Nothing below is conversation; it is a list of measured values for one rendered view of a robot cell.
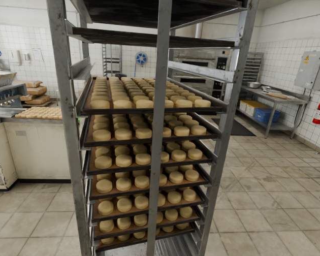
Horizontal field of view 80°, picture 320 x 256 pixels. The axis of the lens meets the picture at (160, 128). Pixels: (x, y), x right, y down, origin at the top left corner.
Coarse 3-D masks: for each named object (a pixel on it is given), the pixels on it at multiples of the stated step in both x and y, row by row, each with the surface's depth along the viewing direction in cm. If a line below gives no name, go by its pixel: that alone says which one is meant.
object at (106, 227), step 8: (184, 208) 77; (192, 208) 80; (136, 216) 72; (144, 216) 72; (160, 216) 73; (168, 216) 73; (176, 216) 74; (184, 216) 75; (192, 216) 76; (104, 224) 68; (112, 224) 68; (120, 224) 68; (128, 224) 69; (136, 224) 70; (144, 224) 71; (96, 232) 67; (104, 232) 67; (112, 232) 67
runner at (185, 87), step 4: (168, 80) 107; (172, 80) 101; (176, 84) 95; (180, 84) 90; (184, 88) 86; (188, 88) 82; (192, 88) 78; (192, 92) 78; (196, 92) 75; (200, 92) 72; (200, 96) 72; (204, 96) 69; (208, 96) 66; (208, 100) 66; (212, 100) 64; (216, 100) 61; (212, 104) 64; (216, 104) 62; (220, 104) 59; (224, 104) 58; (228, 104) 56; (224, 108) 58; (216, 112) 57; (220, 112) 57; (224, 112) 57
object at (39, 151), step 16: (16, 128) 211; (32, 128) 212; (48, 128) 213; (16, 144) 218; (32, 144) 219; (48, 144) 220; (64, 144) 222; (16, 160) 225; (32, 160) 227; (48, 160) 228; (64, 160) 229; (32, 176) 235; (48, 176) 236; (64, 176) 238
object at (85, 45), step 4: (80, 16) 89; (80, 20) 89; (84, 20) 90; (80, 24) 90; (84, 24) 90; (84, 44) 93; (84, 48) 94; (88, 48) 96; (84, 52) 94; (88, 52) 95; (84, 56) 95; (88, 76) 99
